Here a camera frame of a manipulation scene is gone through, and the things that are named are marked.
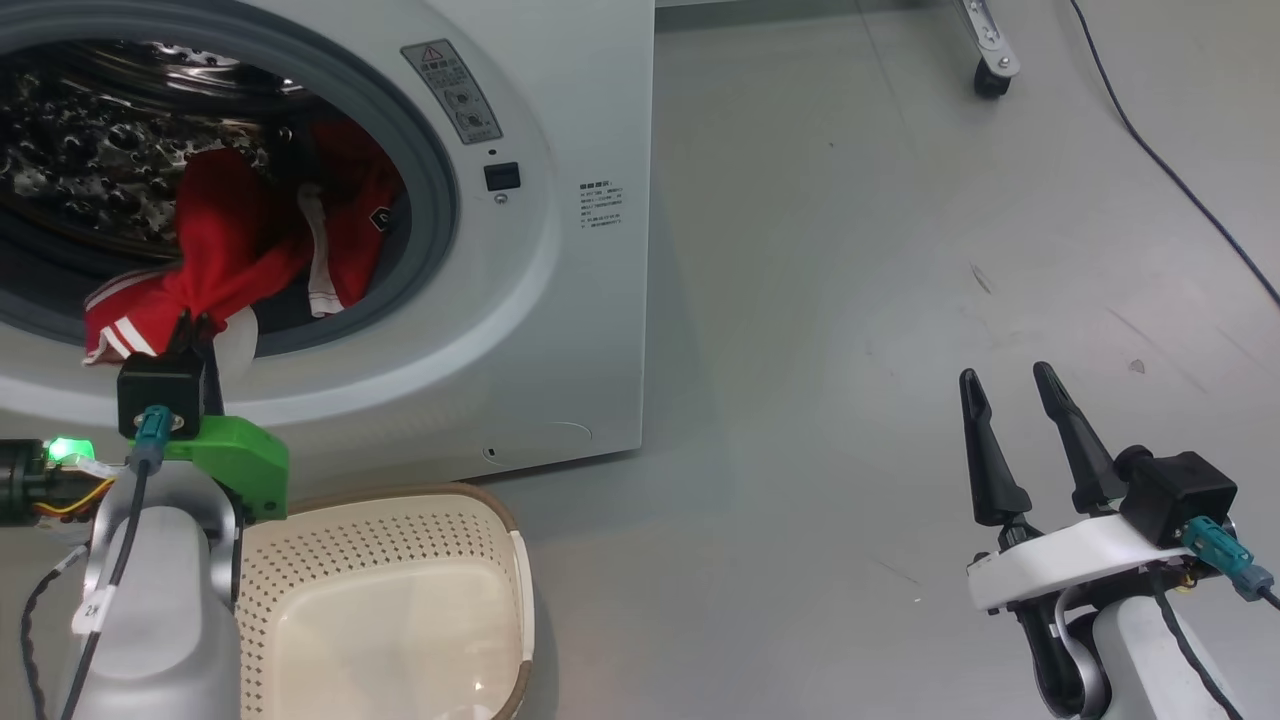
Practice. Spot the metal partition frame leg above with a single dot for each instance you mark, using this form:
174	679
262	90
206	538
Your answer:
990	35

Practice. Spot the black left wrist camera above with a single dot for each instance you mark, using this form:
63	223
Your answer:
160	395

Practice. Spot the white front-load washing machine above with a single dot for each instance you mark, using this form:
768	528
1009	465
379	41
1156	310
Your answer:
560	330

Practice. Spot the cream perforated laundry basket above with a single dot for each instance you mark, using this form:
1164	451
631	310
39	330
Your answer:
400	600

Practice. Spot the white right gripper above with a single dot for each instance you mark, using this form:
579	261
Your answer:
1080	560

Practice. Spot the grey warning label sticker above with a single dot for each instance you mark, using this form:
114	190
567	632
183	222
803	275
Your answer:
452	92

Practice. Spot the small printed text label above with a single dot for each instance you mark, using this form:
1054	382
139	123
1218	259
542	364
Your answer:
600	205

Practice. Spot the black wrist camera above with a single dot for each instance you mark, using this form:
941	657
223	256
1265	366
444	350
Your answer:
1180	495
160	395

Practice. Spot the black caster wheel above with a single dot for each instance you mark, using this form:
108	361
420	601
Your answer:
992	82

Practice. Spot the red garment with white stripes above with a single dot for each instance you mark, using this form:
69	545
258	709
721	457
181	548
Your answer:
230	230

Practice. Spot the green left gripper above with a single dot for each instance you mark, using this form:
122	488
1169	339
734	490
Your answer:
250	460

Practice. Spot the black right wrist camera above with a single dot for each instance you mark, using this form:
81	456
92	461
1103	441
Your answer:
1180	495

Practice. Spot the stainless steel washing machine drum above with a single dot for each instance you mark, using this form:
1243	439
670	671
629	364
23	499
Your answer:
90	160

